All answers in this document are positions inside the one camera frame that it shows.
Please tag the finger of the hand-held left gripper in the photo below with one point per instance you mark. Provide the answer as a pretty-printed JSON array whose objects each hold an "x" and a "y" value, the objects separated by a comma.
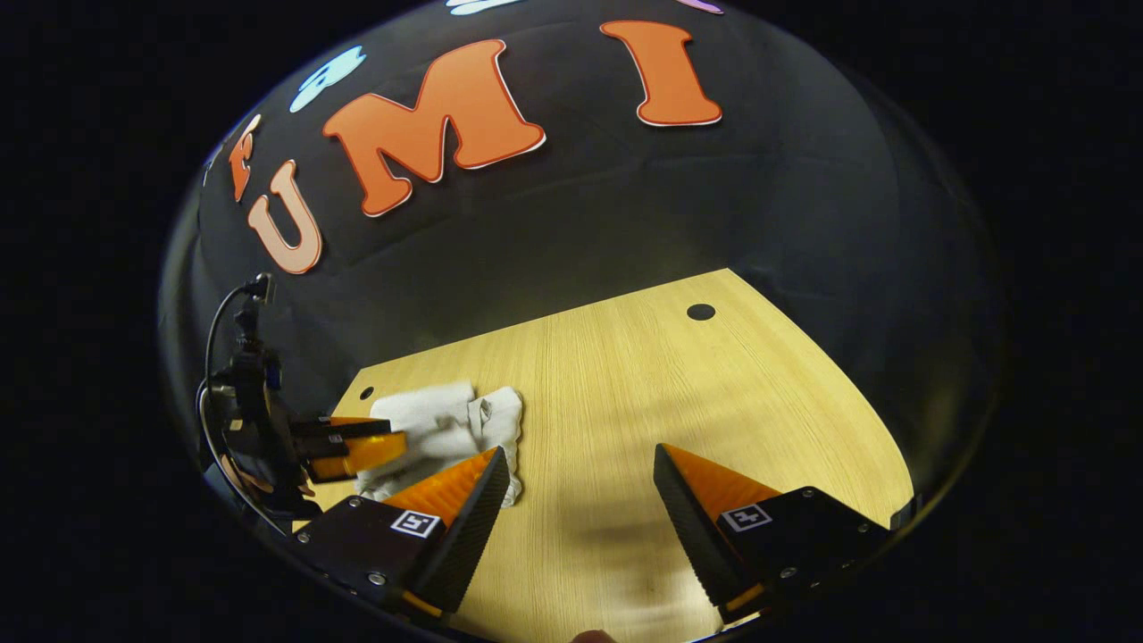
[
  {"x": 362, "y": 455},
  {"x": 344, "y": 427}
]

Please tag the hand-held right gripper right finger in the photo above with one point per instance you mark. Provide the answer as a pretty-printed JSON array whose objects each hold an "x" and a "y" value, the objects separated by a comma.
[{"x": 692, "y": 527}]

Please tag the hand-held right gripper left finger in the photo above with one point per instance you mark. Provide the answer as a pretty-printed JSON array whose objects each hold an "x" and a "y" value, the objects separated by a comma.
[{"x": 464, "y": 527}]

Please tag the white jeans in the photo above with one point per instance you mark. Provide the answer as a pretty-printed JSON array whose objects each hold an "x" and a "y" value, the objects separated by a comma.
[{"x": 438, "y": 420}]

